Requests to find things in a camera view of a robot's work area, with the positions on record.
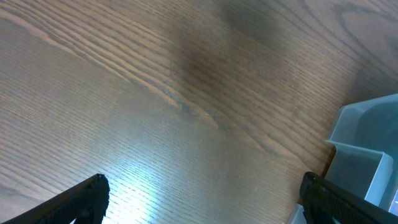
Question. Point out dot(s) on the clear plastic storage bin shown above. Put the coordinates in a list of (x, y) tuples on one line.
[(365, 162)]

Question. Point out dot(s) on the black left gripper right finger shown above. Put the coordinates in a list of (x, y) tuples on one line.
[(327, 203)]

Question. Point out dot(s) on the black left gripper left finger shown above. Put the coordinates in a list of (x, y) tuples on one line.
[(84, 203)]

